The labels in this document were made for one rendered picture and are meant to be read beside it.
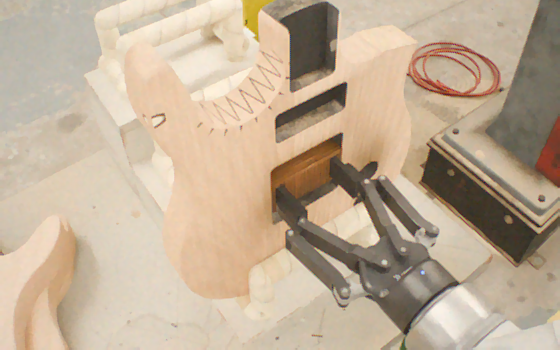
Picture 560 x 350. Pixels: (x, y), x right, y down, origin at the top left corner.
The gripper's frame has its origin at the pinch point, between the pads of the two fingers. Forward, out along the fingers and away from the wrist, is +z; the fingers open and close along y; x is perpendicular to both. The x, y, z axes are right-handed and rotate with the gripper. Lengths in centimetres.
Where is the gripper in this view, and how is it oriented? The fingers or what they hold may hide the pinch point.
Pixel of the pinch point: (309, 182)
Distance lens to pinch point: 64.3
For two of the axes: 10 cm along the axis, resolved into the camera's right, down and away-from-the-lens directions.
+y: 8.1, -4.4, 3.8
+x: 0.0, -6.6, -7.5
